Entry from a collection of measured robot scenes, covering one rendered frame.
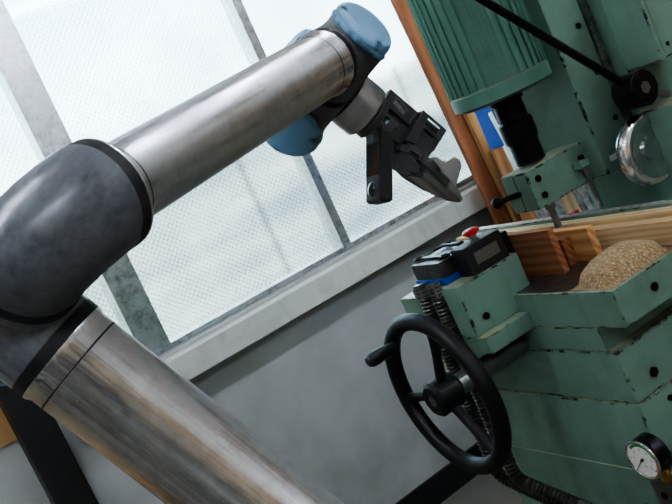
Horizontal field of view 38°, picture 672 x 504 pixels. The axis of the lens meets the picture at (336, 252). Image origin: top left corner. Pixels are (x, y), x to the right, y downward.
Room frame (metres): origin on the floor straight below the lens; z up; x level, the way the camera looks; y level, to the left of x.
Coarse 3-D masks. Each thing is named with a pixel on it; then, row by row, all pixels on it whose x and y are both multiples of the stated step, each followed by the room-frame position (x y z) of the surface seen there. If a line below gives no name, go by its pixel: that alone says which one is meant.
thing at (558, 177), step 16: (576, 144) 1.64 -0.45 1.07; (544, 160) 1.62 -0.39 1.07; (560, 160) 1.62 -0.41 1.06; (512, 176) 1.62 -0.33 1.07; (528, 176) 1.59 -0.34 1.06; (544, 176) 1.60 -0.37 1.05; (560, 176) 1.62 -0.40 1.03; (576, 176) 1.63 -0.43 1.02; (592, 176) 1.64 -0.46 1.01; (512, 192) 1.63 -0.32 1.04; (528, 192) 1.60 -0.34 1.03; (544, 192) 1.59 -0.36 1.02; (560, 192) 1.61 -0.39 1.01; (528, 208) 1.61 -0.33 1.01
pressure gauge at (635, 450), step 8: (632, 440) 1.32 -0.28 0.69; (640, 440) 1.31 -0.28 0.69; (648, 440) 1.30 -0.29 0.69; (656, 440) 1.30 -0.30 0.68; (632, 448) 1.32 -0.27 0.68; (640, 448) 1.30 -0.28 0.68; (648, 448) 1.29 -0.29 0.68; (656, 448) 1.29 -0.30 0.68; (664, 448) 1.29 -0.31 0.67; (632, 456) 1.33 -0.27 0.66; (640, 456) 1.31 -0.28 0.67; (648, 456) 1.30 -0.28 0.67; (656, 456) 1.28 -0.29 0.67; (664, 456) 1.29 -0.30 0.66; (632, 464) 1.33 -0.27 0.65; (640, 464) 1.32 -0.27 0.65; (648, 464) 1.30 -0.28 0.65; (656, 464) 1.29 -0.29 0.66; (664, 464) 1.29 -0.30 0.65; (640, 472) 1.32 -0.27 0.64; (648, 472) 1.31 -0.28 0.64; (656, 472) 1.29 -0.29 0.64; (664, 472) 1.31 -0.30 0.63; (664, 480) 1.31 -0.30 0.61
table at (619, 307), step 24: (576, 264) 1.55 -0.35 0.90; (648, 264) 1.38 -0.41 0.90; (528, 288) 1.54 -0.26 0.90; (552, 288) 1.48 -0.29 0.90; (624, 288) 1.34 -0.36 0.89; (648, 288) 1.36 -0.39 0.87; (408, 312) 1.86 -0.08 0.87; (528, 312) 1.52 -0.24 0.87; (552, 312) 1.47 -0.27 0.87; (576, 312) 1.42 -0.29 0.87; (600, 312) 1.37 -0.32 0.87; (624, 312) 1.33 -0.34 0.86; (648, 312) 1.35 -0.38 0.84; (480, 336) 1.50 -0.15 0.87; (504, 336) 1.50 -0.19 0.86
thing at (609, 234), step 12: (600, 228) 1.54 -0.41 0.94; (612, 228) 1.51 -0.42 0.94; (624, 228) 1.49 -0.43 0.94; (636, 228) 1.47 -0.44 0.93; (648, 228) 1.45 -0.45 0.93; (660, 228) 1.42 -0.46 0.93; (600, 240) 1.55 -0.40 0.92; (612, 240) 1.52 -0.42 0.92; (624, 240) 1.50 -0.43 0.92; (660, 240) 1.43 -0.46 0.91
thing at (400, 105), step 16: (384, 112) 1.50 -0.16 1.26; (400, 112) 1.53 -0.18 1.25; (416, 112) 1.54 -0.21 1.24; (368, 128) 1.50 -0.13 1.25; (384, 128) 1.52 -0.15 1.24; (400, 128) 1.53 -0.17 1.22; (416, 128) 1.52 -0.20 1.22; (432, 128) 1.54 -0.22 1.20; (400, 144) 1.51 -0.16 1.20; (416, 144) 1.53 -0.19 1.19; (432, 144) 1.54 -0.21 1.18; (400, 160) 1.53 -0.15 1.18
